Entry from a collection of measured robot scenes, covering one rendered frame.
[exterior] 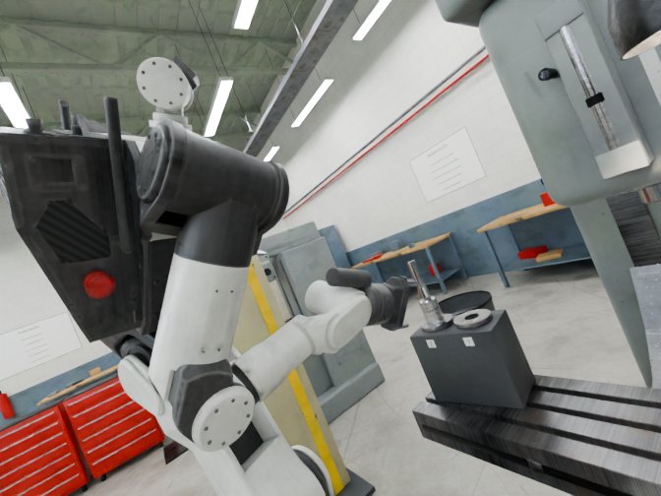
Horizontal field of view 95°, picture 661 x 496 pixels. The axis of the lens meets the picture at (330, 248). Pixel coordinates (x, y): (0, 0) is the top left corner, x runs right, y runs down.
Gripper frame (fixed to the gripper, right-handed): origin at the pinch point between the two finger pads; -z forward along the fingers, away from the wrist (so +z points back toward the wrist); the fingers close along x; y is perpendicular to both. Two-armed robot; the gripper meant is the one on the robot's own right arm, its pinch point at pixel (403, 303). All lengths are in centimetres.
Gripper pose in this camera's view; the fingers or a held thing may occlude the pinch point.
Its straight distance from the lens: 76.2
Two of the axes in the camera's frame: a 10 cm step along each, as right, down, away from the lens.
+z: -7.0, -1.2, -7.1
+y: -6.9, -1.7, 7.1
